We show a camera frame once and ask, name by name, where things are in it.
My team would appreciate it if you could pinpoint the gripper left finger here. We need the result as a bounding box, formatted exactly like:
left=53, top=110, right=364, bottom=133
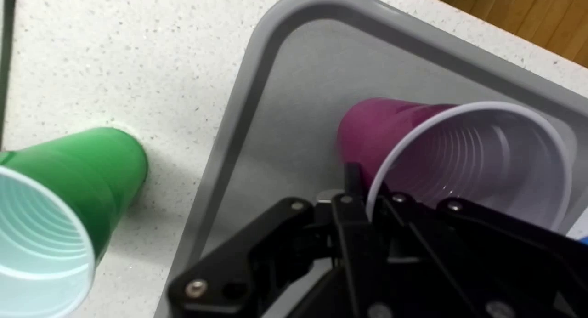
left=167, top=163, right=378, bottom=318

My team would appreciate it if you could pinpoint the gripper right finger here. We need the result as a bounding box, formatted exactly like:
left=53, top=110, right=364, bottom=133
left=373, top=193, right=588, bottom=318

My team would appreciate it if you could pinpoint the purple plastic cup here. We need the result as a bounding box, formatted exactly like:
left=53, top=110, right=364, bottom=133
left=337, top=97, right=575, bottom=233

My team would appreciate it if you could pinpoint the grey plastic tray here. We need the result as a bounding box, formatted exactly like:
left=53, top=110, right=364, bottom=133
left=154, top=0, right=588, bottom=318

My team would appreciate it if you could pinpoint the green plastic cup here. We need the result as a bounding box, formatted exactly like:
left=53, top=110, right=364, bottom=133
left=0, top=127, right=149, bottom=318

